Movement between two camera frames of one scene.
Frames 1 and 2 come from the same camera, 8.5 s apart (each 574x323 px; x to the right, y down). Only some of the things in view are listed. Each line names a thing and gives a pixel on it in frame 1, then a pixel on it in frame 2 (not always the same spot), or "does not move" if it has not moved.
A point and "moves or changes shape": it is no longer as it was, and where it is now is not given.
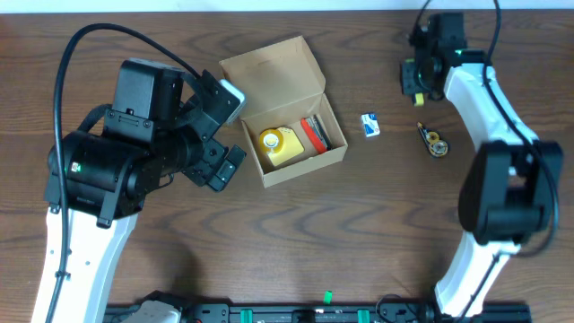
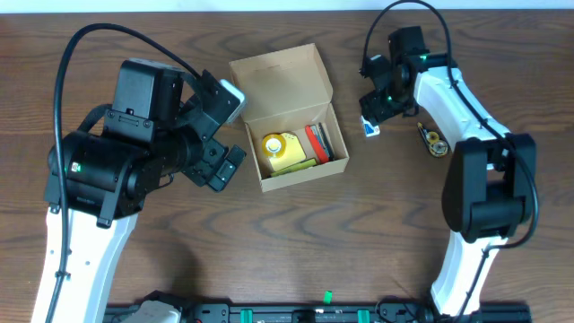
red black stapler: (317, 134) moves or changes shape
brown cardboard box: (287, 119) does not move
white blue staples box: (371, 126) does not move
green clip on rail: (327, 297) does not move
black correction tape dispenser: (435, 145) does not move
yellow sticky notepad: (291, 147) moves or changes shape
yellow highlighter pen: (419, 100) moves or changes shape
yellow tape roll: (271, 140) moves or changes shape
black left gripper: (214, 150) does not move
